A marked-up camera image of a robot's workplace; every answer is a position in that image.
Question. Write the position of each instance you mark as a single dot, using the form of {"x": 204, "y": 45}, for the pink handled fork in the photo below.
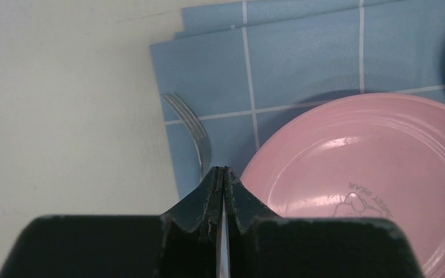
{"x": 194, "y": 126}

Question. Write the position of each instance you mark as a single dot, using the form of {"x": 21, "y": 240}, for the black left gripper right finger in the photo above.
{"x": 243, "y": 213}

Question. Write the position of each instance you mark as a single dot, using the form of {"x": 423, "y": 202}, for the pink plate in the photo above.
{"x": 370, "y": 155}

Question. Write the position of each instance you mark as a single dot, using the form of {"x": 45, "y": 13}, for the blue checked cloth napkin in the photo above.
{"x": 247, "y": 68}

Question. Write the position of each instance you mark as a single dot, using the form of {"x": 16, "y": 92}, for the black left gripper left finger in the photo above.
{"x": 192, "y": 230}

